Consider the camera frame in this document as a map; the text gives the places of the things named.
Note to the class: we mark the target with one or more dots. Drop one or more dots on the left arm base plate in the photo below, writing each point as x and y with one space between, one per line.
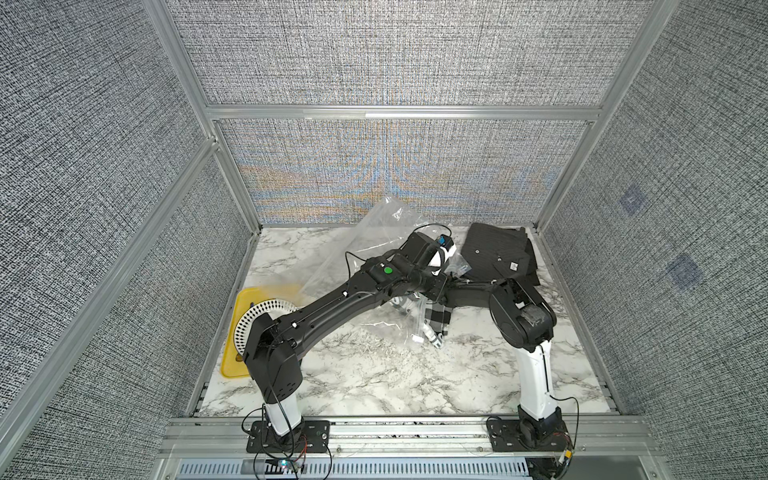
311 436

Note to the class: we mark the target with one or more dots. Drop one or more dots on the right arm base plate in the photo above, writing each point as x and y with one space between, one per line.
514 435

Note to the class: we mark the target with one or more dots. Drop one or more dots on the yellow plastic tray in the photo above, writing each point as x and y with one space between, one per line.
233 365

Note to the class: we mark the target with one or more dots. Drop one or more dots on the aluminium front rail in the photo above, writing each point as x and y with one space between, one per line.
429 436

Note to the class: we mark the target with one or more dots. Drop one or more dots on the white patterned plate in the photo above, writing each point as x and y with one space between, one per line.
273 307

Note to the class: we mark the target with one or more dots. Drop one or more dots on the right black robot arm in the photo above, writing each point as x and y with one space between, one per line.
526 322

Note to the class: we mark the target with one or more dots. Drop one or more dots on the black white plaid shirt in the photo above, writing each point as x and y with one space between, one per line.
435 321

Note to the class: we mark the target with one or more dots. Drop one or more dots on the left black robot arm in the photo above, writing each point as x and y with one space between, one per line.
275 348

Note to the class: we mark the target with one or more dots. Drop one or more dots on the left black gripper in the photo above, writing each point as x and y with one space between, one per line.
440 281

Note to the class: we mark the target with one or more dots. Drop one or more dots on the white slotted cable duct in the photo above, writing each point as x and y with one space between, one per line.
359 468

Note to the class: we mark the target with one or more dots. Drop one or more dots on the dark striped shirt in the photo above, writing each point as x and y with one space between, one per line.
495 253

